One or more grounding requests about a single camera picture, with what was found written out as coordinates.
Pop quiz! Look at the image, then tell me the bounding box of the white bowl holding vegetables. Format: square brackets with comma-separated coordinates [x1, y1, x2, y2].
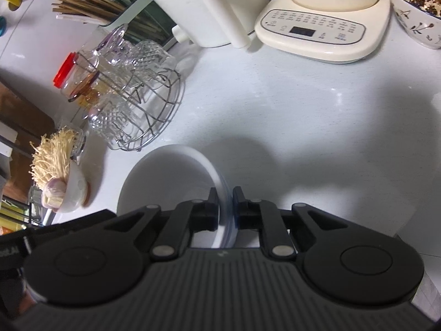
[41, 163, 89, 214]

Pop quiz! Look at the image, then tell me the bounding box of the amber glass cup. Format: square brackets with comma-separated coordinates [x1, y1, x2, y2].
[67, 72, 104, 107]

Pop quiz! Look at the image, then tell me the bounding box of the clear cut glass cup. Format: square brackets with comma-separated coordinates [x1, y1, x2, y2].
[132, 39, 179, 77]
[87, 98, 134, 146]

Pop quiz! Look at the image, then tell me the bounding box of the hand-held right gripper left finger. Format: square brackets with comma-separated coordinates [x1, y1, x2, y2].
[103, 187, 220, 263]

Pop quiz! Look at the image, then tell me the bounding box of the bowl of enoki mushrooms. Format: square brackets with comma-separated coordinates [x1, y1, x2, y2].
[28, 127, 87, 216]

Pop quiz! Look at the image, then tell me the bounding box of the white electric cooking pot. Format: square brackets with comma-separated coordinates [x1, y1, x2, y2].
[136, 0, 271, 50]

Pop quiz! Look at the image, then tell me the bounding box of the glass kettle on cream base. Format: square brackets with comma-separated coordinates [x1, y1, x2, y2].
[254, 0, 392, 65]

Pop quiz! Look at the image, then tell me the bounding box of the purple glass cup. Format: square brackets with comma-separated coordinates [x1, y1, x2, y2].
[96, 27, 129, 60]

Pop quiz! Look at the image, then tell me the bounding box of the green chopstick holder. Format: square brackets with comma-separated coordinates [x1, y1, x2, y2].
[99, 0, 180, 48]

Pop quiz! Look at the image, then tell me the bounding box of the red-lidded glass jar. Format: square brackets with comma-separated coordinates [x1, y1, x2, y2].
[52, 52, 104, 111]

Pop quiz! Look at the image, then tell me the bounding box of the plain white bowl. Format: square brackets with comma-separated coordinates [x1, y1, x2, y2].
[117, 144, 224, 249]

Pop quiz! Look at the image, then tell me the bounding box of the brown wooden cutting board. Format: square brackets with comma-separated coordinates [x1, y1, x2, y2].
[0, 79, 56, 201]

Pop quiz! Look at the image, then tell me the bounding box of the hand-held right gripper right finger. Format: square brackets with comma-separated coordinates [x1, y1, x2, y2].
[232, 186, 349, 261]

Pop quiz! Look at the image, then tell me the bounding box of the floral bowl of spices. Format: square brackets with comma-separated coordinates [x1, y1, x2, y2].
[386, 0, 441, 50]

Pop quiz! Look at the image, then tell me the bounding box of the purple onion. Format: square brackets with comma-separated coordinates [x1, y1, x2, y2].
[42, 177, 67, 208]

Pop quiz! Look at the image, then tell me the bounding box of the round wire cup rack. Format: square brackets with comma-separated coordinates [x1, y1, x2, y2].
[68, 27, 185, 153]

